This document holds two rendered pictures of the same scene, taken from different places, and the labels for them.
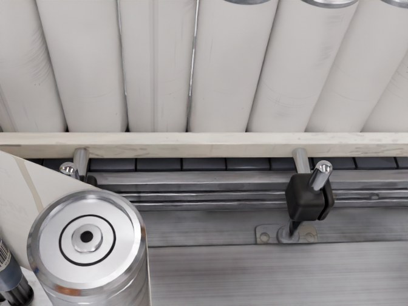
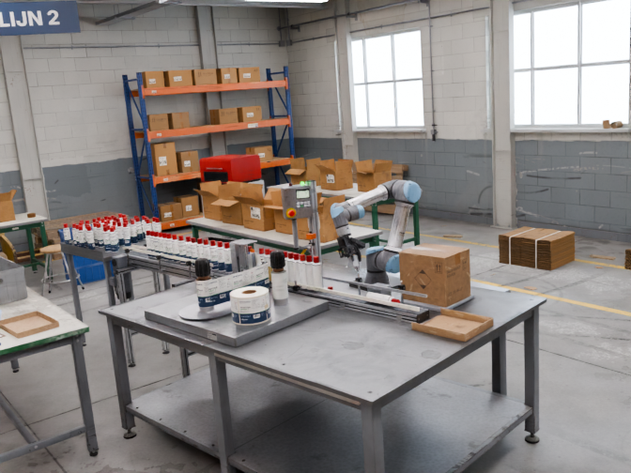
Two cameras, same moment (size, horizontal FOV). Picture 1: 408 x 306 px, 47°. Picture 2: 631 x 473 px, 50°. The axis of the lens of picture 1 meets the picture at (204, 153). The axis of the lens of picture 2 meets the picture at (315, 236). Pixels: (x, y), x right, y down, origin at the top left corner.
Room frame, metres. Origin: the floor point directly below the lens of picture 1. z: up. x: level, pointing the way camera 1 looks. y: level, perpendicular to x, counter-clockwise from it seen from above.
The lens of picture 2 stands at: (-1.87, -3.23, 2.00)
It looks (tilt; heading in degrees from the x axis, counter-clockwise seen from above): 12 degrees down; 55
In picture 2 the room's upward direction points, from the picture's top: 4 degrees counter-clockwise
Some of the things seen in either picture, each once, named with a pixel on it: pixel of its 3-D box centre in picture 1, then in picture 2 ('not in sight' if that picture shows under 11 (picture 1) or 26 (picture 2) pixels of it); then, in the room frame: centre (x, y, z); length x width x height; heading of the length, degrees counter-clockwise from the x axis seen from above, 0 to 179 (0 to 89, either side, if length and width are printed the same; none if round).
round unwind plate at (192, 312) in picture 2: not in sight; (207, 311); (-0.35, -0.01, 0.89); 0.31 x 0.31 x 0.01
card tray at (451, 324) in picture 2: not in sight; (452, 324); (0.45, -1.05, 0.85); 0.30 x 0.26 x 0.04; 100
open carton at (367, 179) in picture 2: not in sight; (371, 175); (3.44, 3.00, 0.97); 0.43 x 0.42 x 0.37; 178
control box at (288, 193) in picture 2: not in sight; (297, 201); (0.34, 0.05, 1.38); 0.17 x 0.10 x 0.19; 155
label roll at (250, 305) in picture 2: not in sight; (250, 305); (-0.24, -0.29, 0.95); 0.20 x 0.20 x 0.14
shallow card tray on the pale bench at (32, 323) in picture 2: not in sight; (27, 324); (-1.10, 0.79, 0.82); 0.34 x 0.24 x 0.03; 97
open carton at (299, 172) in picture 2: not in sight; (306, 172); (3.34, 4.24, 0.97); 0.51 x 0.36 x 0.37; 5
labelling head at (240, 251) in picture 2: not in sight; (245, 262); (0.11, 0.33, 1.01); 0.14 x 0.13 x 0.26; 100
